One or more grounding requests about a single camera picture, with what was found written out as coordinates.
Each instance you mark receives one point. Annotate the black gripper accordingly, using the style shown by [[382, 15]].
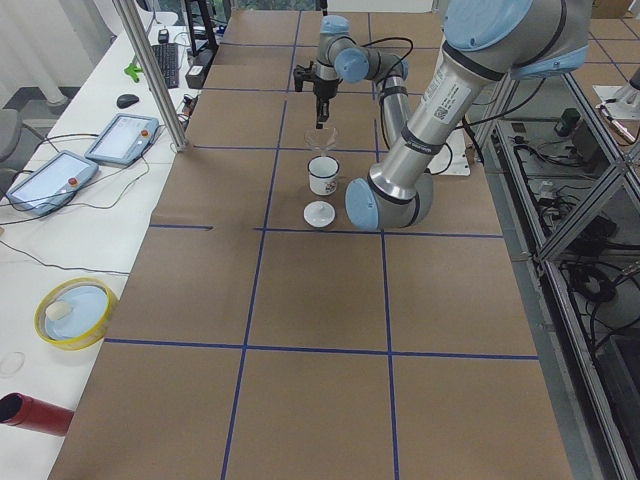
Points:
[[325, 88]]

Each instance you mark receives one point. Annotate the clear glass funnel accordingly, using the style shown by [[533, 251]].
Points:
[[321, 142]]

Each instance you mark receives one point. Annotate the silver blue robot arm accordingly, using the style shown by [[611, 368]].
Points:
[[483, 42]]

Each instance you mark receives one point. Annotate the white enamel mug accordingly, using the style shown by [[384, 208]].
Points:
[[323, 175]]

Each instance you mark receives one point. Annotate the white enamel mug lid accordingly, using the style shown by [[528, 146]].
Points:
[[319, 214]]

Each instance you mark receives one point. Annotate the black power adapter box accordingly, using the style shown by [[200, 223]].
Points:
[[199, 69]]

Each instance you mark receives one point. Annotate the black keyboard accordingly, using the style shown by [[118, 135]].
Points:
[[167, 58]]

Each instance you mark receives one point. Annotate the green plastic clamp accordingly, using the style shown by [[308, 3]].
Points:
[[134, 70]]

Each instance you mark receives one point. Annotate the black computer mouse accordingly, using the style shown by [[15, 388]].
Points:
[[126, 100]]

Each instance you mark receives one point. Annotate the far blue teach pendant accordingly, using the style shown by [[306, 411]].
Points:
[[123, 140]]

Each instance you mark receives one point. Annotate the blue teach pendant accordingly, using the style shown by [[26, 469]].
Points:
[[53, 184], [123, 140]]

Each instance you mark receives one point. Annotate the near blue teach pendant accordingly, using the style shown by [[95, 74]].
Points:
[[53, 184]]

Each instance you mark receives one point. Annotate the yellow rimmed blue bowl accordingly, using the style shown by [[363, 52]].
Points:
[[75, 314]]

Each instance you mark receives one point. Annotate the clear glass dish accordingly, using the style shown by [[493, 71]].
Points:
[[11, 363]]

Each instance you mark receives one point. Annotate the red cylinder tube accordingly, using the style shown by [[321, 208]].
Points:
[[22, 411]]

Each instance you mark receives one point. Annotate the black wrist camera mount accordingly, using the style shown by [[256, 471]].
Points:
[[304, 74]]

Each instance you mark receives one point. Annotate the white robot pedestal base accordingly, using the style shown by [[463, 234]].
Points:
[[452, 159]]

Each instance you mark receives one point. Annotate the aluminium frame post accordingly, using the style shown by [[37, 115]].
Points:
[[138, 37]]

